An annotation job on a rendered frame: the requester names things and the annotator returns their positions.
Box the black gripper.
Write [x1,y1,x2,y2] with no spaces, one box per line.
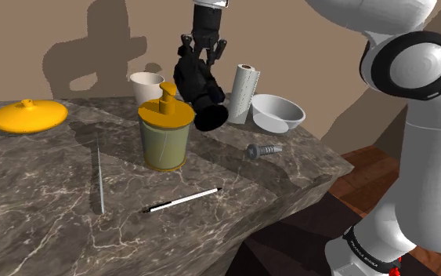
[179,5,228,65]

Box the black lumpy figure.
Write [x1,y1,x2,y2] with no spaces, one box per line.
[172,46,230,133]

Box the white paper towel roll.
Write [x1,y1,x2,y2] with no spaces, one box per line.
[226,64,262,125]

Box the white cup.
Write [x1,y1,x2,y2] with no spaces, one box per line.
[129,71,166,108]

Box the white bowl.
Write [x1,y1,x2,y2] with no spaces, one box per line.
[250,93,307,135]

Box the green jar with yellow lid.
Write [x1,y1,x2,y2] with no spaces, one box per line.
[137,82,197,173]

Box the grey screw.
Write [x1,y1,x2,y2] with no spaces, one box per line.
[245,143,284,161]

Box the black and white pen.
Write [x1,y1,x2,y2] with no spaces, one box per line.
[139,187,223,215]

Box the thin grey needle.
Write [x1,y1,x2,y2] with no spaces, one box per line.
[95,133,106,216]

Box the yellow round lid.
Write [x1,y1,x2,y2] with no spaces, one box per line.
[0,99,70,135]

